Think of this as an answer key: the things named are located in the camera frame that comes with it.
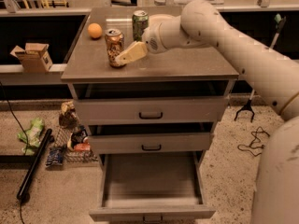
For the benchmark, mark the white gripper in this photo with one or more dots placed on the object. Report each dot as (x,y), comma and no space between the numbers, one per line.
(151,38)

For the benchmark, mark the orange soda can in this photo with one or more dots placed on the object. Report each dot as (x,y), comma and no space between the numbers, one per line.
(115,45)

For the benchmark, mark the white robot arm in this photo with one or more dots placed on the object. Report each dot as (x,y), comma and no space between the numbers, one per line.
(274,76)

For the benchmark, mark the green soda can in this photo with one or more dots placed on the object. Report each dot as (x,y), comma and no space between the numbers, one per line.
(140,21)

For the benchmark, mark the grey drawer cabinet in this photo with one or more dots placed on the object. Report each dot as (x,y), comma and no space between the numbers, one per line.
(177,73)

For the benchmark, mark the top drawer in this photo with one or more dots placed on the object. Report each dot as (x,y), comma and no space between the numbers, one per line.
(150,110)

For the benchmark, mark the drawer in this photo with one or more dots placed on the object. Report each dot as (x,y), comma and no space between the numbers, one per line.
(150,110)
(138,143)
(151,188)

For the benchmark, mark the middle drawer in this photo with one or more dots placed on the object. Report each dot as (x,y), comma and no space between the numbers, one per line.
(138,143)

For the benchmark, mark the bottom drawer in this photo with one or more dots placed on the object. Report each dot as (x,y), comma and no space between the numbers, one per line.
(151,188)

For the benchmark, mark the orange fruit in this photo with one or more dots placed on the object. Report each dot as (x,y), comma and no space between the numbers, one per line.
(95,30)

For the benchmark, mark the brown crumpled snack bag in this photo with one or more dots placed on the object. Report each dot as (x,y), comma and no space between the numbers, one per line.
(68,118)

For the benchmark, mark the cardboard box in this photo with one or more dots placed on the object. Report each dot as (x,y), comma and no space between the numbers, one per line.
(34,58)

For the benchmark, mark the blue snack bag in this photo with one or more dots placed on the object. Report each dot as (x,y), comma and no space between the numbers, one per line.
(56,156)

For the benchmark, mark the green snack bag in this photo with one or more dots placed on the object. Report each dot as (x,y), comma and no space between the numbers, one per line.
(31,136)

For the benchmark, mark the reacher grabber tool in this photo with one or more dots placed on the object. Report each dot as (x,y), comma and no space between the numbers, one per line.
(280,22)

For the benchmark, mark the black tube on floor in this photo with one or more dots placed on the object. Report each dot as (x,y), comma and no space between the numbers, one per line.
(23,192)

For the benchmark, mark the wire mesh tray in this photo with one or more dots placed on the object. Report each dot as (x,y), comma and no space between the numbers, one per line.
(61,140)

